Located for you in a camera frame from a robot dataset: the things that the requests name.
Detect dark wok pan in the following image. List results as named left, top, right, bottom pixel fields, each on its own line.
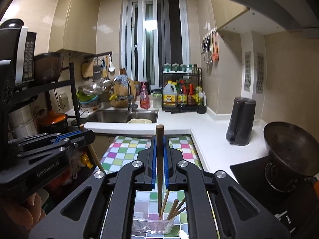
left=263, top=121, right=318, bottom=177

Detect glass jar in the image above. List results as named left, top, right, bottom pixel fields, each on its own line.
left=153, top=91, right=162, bottom=109

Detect black gas stove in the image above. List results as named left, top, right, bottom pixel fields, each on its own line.
left=230, top=157, right=318, bottom=238

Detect range hood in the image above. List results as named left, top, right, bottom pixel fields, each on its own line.
left=216, top=0, right=319, bottom=39

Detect wooden chopstick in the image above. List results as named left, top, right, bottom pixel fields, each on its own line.
left=166, top=199, right=179, bottom=220
left=159, top=190, right=169, bottom=220
left=156, top=124, right=164, bottom=216
left=79, top=124, right=106, bottom=174
left=172, top=198, right=186, bottom=218

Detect red dish soap bottle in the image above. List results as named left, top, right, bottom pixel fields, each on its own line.
left=140, top=82, right=150, bottom=110

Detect wooden chopstick in cup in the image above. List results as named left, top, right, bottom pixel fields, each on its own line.
left=166, top=199, right=179, bottom=220
left=159, top=190, right=169, bottom=220
left=172, top=198, right=186, bottom=218

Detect orange lidded pot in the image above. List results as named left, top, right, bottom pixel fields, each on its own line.
left=37, top=110, right=68, bottom=134

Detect dark bowl on rack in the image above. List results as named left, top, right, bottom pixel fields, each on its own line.
left=34, top=52, right=64, bottom=83

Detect yellow oil jug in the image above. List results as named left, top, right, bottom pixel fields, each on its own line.
left=163, top=80, right=177, bottom=108

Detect steel kitchen sink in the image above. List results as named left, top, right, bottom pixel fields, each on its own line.
left=88, top=110, right=158, bottom=123

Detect wooden cutting board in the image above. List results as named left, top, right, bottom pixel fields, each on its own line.
left=109, top=77, right=137, bottom=108

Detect white framed window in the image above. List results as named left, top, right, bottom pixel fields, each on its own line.
left=121, top=0, right=190, bottom=89

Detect person's hand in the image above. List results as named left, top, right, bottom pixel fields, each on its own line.
left=3, top=193, right=46, bottom=231

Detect black spice rack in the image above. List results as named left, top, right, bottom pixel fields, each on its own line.
left=162, top=63, right=203, bottom=113

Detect clear plastic utensil cup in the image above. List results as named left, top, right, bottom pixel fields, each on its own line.
left=132, top=216, right=174, bottom=235

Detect steel pot on rack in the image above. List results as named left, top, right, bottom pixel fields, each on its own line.
left=9, top=103, right=38, bottom=139

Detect checkered colourful table mat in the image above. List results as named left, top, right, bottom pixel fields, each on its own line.
left=94, top=135, right=203, bottom=238

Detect black electric kettle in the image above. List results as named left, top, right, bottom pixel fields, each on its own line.
left=226, top=97, right=256, bottom=146

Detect hanging orange utensils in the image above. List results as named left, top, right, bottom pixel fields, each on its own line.
left=201, top=28, right=219, bottom=66

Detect black kitchen shelf rack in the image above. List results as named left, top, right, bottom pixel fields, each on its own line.
left=0, top=61, right=88, bottom=205

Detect chrome faucet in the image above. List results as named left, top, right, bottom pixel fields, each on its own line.
left=113, top=76, right=139, bottom=113

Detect microwave oven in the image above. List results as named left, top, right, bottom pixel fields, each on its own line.
left=1, top=26, right=37, bottom=86

